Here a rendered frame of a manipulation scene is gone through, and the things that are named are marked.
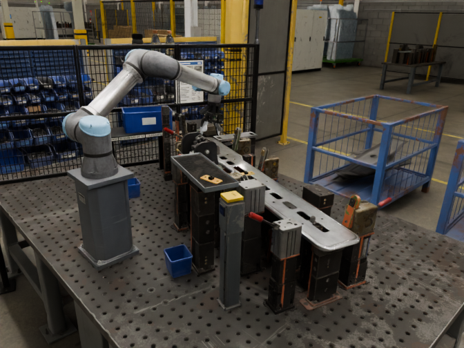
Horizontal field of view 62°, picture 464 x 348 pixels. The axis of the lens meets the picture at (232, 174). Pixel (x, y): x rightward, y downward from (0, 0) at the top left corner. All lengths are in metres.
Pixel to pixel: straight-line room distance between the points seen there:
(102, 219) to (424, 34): 13.03
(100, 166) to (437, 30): 12.86
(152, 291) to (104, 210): 0.39
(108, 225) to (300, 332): 0.88
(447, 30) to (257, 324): 12.84
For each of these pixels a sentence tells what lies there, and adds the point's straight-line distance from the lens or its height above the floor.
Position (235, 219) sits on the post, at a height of 1.08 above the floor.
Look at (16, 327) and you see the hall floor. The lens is 2.77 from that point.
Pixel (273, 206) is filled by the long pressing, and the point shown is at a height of 1.00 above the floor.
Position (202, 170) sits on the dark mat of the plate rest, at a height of 1.16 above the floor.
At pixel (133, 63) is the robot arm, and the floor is 1.52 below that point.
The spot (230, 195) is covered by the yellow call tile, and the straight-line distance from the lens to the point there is 1.33.
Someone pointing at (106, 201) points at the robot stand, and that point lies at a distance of 1.70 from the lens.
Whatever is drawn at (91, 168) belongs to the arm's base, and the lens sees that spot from 1.68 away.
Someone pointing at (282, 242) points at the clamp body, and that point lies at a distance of 1.37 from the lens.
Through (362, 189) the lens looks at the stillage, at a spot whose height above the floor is 0.17.
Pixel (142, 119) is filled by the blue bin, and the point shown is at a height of 1.12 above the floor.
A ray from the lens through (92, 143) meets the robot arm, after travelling 1.65.
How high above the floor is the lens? 1.73
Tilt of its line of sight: 22 degrees down
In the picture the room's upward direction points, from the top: 1 degrees clockwise
